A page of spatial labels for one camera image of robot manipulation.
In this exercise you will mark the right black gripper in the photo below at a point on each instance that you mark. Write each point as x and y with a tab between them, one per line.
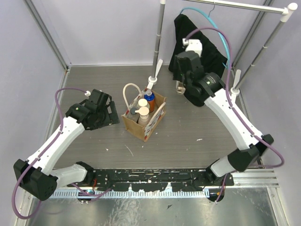
177	74

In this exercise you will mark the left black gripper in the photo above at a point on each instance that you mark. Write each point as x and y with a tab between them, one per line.
112	113

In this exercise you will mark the cream round cap bottle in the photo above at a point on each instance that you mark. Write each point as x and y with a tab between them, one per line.
142	103

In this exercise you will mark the orange bottle blue cap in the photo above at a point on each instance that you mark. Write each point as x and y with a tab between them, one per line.
150	98

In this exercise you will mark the clear amber liquid bottle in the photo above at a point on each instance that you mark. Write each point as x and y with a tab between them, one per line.
180	90

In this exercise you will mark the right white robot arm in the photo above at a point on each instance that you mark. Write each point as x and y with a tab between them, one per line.
251	143

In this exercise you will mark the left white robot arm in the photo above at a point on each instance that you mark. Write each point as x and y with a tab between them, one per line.
37	175

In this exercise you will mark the beige pump dispenser bottle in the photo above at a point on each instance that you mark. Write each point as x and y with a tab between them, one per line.
144	116

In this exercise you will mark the black hanging cloth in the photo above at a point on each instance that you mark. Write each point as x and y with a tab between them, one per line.
211	59

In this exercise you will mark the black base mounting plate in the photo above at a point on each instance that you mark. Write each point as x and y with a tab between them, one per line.
150	180

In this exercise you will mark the blue clothes hanger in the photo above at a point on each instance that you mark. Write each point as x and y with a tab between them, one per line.
209	19

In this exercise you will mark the silver clothes rack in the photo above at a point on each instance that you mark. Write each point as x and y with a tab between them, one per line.
272	89

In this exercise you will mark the aluminium frame rail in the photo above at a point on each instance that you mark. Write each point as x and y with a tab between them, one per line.
253	177

